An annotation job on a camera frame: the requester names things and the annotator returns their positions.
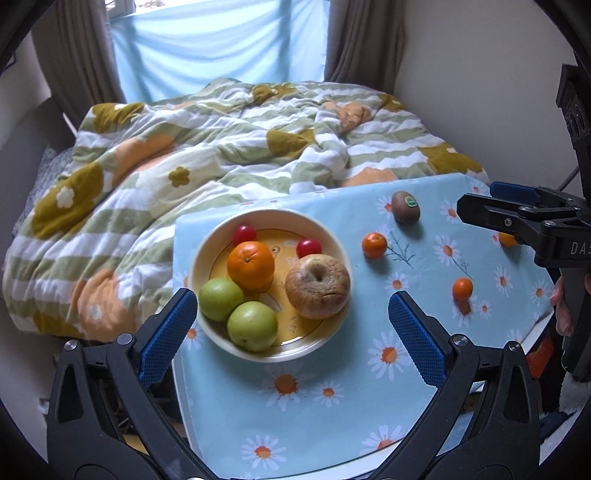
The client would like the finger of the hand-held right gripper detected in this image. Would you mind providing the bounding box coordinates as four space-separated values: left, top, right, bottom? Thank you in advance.
490 181 578 208
457 194 561 241

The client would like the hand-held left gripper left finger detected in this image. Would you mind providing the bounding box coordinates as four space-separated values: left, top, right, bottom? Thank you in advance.
46 288 218 480

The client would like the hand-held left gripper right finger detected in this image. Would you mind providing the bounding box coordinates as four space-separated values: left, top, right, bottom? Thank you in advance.
369 292 541 480

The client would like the green apple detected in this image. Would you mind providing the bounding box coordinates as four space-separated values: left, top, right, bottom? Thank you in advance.
226 301 279 353
198 277 245 322

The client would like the wrinkled apple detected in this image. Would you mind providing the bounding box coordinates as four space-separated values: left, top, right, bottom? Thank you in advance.
285 254 352 320

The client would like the large orange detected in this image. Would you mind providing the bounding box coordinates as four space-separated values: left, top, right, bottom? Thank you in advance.
226 241 276 291

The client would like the yellow duck print bowl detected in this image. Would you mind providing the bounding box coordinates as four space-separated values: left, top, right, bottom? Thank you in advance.
187 209 352 364

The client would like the person's right hand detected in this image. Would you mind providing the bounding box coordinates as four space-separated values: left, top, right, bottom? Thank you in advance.
551 277 575 336

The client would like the small orange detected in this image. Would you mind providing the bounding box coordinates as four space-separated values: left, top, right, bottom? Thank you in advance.
361 233 387 259
451 278 474 303

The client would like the brown kiwi with sticker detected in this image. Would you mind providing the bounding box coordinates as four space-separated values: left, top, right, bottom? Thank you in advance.
392 191 421 226

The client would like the blue daisy print tablecloth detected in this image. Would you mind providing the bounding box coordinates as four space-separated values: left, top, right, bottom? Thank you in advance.
173 173 555 469

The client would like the red orange object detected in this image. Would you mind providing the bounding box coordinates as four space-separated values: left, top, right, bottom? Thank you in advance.
526 337 555 377

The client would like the green striped flower blanket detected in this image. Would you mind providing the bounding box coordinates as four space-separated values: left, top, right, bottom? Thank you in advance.
2 76 490 342

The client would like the grey floral bed sheet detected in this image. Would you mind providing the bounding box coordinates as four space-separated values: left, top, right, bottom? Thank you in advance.
11 145 75 232

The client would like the brown curtain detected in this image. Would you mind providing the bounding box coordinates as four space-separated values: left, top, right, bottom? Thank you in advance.
323 0 407 93
32 0 127 130

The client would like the grey bed headboard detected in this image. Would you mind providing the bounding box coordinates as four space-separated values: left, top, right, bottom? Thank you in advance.
0 95 75 222

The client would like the light blue window cloth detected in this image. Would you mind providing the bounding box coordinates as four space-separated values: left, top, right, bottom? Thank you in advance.
111 0 331 102

